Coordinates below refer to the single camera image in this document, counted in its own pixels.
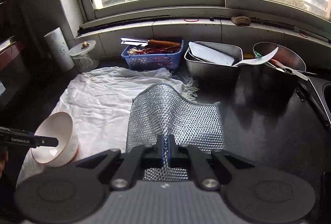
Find brown handled peeler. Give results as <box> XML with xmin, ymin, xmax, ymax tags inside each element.
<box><xmin>121</xmin><ymin>37</ymin><xmax>181</xmax><ymax>48</ymax></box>

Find silver mesh scouring cloth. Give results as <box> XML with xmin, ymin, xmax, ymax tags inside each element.
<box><xmin>125</xmin><ymin>83</ymin><xmax>225</xmax><ymax>182</ymax></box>

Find white rice paddle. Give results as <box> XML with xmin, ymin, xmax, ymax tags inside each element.
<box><xmin>233</xmin><ymin>47</ymin><xmax>279</xmax><ymax>67</ymax></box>

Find round steel pot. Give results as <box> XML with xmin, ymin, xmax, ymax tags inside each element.
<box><xmin>253</xmin><ymin>42</ymin><xmax>306</xmax><ymax>72</ymax></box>

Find glass jar with lid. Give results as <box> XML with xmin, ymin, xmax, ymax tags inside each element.
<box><xmin>69</xmin><ymin>40</ymin><xmax>99</xmax><ymax>73</ymax></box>

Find red rice cooker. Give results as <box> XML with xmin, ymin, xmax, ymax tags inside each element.
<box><xmin>1</xmin><ymin>36</ymin><xmax>28</xmax><ymax>108</ymax></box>

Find white cutting board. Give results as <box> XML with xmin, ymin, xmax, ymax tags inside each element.
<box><xmin>188</xmin><ymin>42</ymin><xmax>235</xmax><ymax>66</ymax></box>

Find blue plastic basket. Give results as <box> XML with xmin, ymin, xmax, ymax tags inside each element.
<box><xmin>121</xmin><ymin>40</ymin><xmax>184</xmax><ymax>71</ymax></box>

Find brown scrub sponge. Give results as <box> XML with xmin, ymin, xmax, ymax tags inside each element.
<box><xmin>231</xmin><ymin>16</ymin><xmax>251</xmax><ymax>26</ymax></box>

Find white paper towel roll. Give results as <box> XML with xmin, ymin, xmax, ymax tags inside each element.
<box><xmin>44</xmin><ymin>27</ymin><xmax>74</xmax><ymax>72</ymax></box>

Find steel spoon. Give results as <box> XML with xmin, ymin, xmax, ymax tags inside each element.
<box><xmin>270</xmin><ymin>59</ymin><xmax>309</xmax><ymax>81</ymax></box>

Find steel sink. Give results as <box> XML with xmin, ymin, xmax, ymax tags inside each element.
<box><xmin>296</xmin><ymin>77</ymin><xmax>330</xmax><ymax>131</ymax></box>

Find white cotton cloth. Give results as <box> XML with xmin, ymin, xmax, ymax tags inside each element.
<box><xmin>17</xmin><ymin>66</ymin><xmax>199</xmax><ymax>184</ymax></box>

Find square steel tray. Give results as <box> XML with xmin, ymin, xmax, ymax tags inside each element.
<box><xmin>184</xmin><ymin>41</ymin><xmax>243</xmax><ymax>79</ymax></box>

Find red rubber band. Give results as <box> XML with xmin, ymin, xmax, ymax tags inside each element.
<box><xmin>184</xmin><ymin>18</ymin><xmax>199</xmax><ymax>22</ymax></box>

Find white ceramic bowl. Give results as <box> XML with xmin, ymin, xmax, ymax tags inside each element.
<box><xmin>31</xmin><ymin>112</ymin><xmax>79</xmax><ymax>167</ymax></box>

